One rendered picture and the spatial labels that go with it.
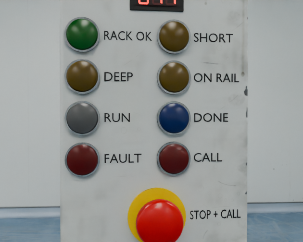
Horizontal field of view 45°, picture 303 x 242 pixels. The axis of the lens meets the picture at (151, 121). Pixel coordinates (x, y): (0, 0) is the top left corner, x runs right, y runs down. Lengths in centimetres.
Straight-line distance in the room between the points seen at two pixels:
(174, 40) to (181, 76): 3
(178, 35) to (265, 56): 390
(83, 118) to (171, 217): 11
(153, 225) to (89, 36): 17
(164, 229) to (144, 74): 13
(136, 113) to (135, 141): 3
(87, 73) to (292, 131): 404
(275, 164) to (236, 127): 392
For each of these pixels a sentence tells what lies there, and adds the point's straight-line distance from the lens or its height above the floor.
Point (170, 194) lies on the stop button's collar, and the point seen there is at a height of 98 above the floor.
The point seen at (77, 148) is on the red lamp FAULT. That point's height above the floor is 103.
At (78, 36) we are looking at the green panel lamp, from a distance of 32.
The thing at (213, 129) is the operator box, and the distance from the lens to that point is 33.
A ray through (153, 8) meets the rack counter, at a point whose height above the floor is 115.
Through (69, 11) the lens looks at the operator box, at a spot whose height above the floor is 114.
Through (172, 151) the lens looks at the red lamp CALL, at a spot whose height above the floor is 102.
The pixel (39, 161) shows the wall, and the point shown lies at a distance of 400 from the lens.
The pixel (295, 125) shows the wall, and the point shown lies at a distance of 431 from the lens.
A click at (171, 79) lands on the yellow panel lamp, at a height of 109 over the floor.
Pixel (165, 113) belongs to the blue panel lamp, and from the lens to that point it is 32.
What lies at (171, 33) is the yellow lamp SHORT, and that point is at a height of 113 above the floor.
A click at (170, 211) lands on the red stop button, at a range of 31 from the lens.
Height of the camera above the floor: 105
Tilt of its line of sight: 1 degrees down
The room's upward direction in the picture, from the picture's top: straight up
